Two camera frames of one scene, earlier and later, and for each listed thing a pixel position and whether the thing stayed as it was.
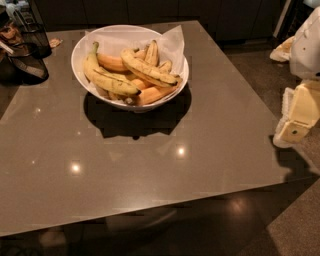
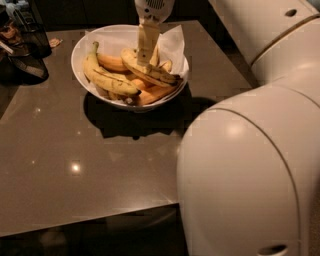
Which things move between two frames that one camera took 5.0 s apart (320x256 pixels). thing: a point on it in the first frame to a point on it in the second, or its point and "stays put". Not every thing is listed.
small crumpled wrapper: x=55 y=42 stays put
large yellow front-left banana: x=105 y=78 stays put
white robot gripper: x=306 y=53 to x=153 y=10
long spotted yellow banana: x=147 y=70 stays put
